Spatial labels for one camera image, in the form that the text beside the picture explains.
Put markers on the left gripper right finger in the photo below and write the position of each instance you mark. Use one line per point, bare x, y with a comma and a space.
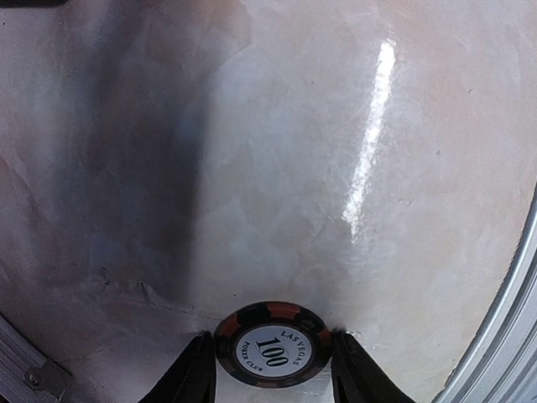
356, 377

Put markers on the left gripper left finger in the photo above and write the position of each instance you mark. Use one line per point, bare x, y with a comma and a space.
192, 376

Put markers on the black poker chip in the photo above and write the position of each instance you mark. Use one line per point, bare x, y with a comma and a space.
273, 344

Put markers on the aluminium poker case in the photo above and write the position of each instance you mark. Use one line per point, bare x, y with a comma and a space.
27, 375

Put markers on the front aluminium rail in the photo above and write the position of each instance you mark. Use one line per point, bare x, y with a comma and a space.
500, 362

